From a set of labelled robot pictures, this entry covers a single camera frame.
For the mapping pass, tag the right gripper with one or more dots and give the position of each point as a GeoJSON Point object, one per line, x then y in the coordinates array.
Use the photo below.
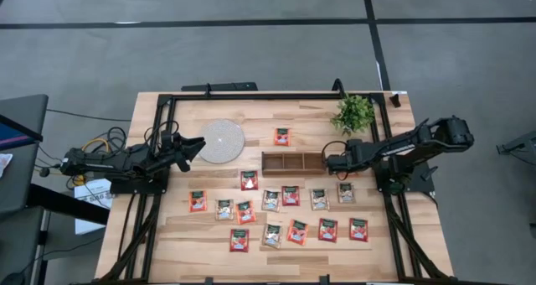
{"type": "Point", "coordinates": [357, 155]}

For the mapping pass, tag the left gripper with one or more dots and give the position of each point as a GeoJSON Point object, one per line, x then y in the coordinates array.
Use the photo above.
{"type": "Point", "coordinates": [163, 161]}

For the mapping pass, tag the beige vanilla tea sachet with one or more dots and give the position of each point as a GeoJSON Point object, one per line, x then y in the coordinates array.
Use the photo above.
{"type": "Point", "coordinates": [319, 199]}
{"type": "Point", "coordinates": [271, 200]}
{"type": "Point", "coordinates": [272, 235]}
{"type": "Point", "coordinates": [346, 193]}
{"type": "Point", "coordinates": [224, 209]}

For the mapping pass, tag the orange tea sachet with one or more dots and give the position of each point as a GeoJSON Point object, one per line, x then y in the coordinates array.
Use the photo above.
{"type": "Point", "coordinates": [297, 232]}
{"type": "Point", "coordinates": [282, 137]}
{"type": "Point", "coordinates": [245, 212]}
{"type": "Point", "coordinates": [197, 201]}

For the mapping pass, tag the red strawberry tea sachet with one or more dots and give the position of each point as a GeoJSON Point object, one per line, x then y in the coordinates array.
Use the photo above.
{"type": "Point", "coordinates": [290, 195]}
{"type": "Point", "coordinates": [239, 240]}
{"type": "Point", "coordinates": [359, 229]}
{"type": "Point", "coordinates": [249, 180]}
{"type": "Point", "coordinates": [328, 230]}

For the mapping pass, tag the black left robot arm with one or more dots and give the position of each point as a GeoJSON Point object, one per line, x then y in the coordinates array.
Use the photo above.
{"type": "Point", "coordinates": [100, 161]}

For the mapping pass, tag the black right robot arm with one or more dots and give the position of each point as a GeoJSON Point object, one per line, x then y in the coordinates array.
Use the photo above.
{"type": "Point", "coordinates": [419, 140]}

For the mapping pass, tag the brown wooden three-compartment tea box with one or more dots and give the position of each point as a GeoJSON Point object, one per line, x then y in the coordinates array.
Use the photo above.
{"type": "Point", "coordinates": [293, 162]}

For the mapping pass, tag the round white woven placemat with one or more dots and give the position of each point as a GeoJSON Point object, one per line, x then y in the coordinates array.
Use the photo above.
{"type": "Point", "coordinates": [221, 141]}

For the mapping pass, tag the small green potted plant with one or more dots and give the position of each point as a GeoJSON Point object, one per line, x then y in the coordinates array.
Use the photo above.
{"type": "Point", "coordinates": [354, 114]}

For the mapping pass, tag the small black clip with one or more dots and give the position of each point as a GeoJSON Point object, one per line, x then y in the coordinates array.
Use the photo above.
{"type": "Point", "coordinates": [395, 101]}

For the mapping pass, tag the black power strip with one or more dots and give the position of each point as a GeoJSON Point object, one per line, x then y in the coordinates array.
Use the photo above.
{"type": "Point", "coordinates": [226, 87]}

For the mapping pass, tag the white printed cardboard box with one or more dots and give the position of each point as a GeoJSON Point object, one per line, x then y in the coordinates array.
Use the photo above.
{"type": "Point", "coordinates": [94, 193]}

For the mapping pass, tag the black table crossbar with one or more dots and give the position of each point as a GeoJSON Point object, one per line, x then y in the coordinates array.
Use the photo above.
{"type": "Point", "coordinates": [63, 201]}

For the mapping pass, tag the grey side table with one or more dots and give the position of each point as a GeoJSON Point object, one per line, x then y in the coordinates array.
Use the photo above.
{"type": "Point", "coordinates": [21, 184]}

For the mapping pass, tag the laptop with blue screen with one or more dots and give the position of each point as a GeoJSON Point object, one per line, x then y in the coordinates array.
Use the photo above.
{"type": "Point", "coordinates": [12, 136]}

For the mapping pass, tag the white paper sheet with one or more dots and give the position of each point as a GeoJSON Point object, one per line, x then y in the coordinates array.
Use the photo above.
{"type": "Point", "coordinates": [3, 163]}

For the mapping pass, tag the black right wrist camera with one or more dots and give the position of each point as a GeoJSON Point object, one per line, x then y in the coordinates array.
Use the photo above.
{"type": "Point", "coordinates": [337, 162]}

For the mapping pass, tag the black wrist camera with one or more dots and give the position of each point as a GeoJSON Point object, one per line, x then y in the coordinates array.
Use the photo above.
{"type": "Point", "coordinates": [337, 162]}
{"type": "Point", "coordinates": [139, 154]}

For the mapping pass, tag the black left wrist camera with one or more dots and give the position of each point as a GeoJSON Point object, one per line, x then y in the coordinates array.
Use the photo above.
{"type": "Point", "coordinates": [139, 154]}

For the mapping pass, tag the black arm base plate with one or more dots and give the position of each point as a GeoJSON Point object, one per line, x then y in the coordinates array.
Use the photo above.
{"type": "Point", "coordinates": [414, 186]}
{"type": "Point", "coordinates": [138, 187]}

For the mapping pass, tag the black curved bracket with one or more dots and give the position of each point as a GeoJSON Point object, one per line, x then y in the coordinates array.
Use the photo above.
{"type": "Point", "coordinates": [338, 82]}

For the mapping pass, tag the black metal table frame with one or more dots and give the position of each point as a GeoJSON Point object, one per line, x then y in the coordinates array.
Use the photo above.
{"type": "Point", "coordinates": [259, 96]}

